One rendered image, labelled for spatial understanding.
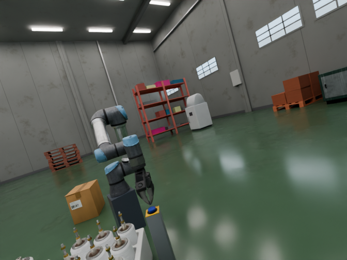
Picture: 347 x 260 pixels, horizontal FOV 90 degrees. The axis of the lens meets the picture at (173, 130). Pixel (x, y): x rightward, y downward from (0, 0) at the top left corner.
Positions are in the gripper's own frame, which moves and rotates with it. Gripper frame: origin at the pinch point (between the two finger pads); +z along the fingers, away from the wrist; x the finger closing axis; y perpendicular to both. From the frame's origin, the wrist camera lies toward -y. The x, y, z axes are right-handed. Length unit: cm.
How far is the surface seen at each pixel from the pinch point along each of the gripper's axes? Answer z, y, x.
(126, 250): 12.3, -10.8, 13.8
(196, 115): -17, 520, -158
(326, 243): 36, -18, -72
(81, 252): 12.8, 0.1, 38.6
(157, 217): 6.5, -3.4, -2.0
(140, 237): 17.8, 3.9, 10.5
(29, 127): -186, 823, 587
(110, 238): 12.2, 2.5, 24.6
